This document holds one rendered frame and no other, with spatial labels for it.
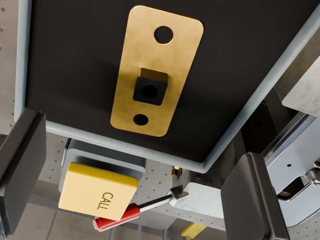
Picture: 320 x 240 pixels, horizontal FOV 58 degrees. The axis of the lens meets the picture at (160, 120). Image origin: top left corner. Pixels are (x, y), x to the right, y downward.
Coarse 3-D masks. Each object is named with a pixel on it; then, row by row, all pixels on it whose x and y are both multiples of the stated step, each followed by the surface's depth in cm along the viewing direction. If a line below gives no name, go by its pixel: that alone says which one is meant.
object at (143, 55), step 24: (144, 24) 14; (168, 24) 14; (192, 24) 14; (144, 48) 15; (168, 48) 15; (192, 48) 15; (120, 72) 16; (144, 72) 16; (168, 72) 16; (120, 96) 17; (144, 96) 16; (168, 96) 17; (120, 120) 19; (168, 120) 19
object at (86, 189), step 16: (80, 176) 23; (96, 176) 24; (112, 176) 24; (128, 176) 25; (64, 192) 25; (80, 192) 25; (96, 192) 25; (112, 192) 25; (128, 192) 25; (64, 208) 27; (80, 208) 27; (96, 208) 26; (112, 208) 26
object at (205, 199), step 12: (228, 144) 49; (228, 156) 46; (180, 168) 45; (216, 168) 43; (228, 168) 44; (180, 180) 43; (192, 180) 40; (204, 180) 41; (216, 180) 42; (192, 192) 41; (204, 192) 41; (216, 192) 41; (180, 204) 44; (192, 204) 43; (204, 204) 43; (216, 204) 43; (216, 216) 45
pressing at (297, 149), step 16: (288, 128) 41; (304, 128) 40; (272, 144) 44; (288, 144) 42; (304, 144) 43; (272, 160) 45; (288, 160) 45; (304, 160) 45; (272, 176) 48; (288, 176) 48; (304, 176) 48; (304, 192) 50; (288, 208) 54; (304, 208) 54; (288, 224) 58
